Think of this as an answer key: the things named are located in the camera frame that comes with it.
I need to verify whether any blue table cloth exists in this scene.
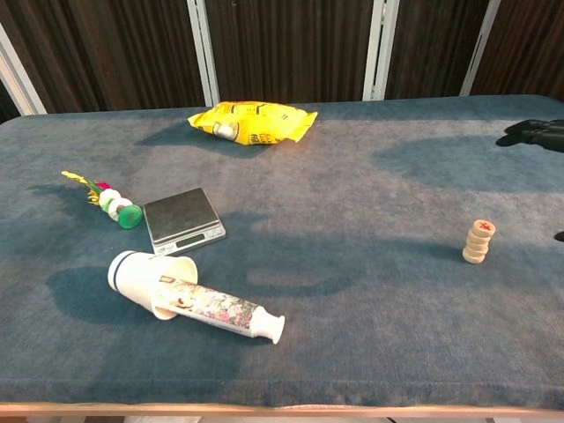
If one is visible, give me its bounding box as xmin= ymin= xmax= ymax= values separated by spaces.
xmin=0 ymin=93 xmax=564 ymax=409

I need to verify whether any yellow snack bag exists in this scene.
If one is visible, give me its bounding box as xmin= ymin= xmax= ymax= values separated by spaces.
xmin=187 ymin=100 xmax=319 ymax=146

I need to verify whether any floral toothpaste tube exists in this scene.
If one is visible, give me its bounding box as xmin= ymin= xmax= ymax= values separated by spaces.
xmin=154 ymin=273 xmax=286 ymax=345

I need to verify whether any white cup dark stripe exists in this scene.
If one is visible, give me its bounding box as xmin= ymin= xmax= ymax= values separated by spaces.
xmin=107 ymin=249 xmax=200 ymax=322

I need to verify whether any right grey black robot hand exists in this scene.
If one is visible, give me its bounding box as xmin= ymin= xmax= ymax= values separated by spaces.
xmin=495 ymin=119 xmax=564 ymax=242

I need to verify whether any silver digital kitchen scale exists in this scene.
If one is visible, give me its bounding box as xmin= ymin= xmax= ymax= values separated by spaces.
xmin=142 ymin=187 xmax=227 ymax=256

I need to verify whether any white metal partition post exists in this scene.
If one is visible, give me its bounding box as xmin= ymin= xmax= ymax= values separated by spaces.
xmin=361 ymin=0 xmax=400 ymax=102
xmin=186 ymin=0 xmax=221 ymax=108
xmin=458 ymin=0 xmax=502 ymax=98
xmin=0 ymin=21 xmax=48 ymax=116

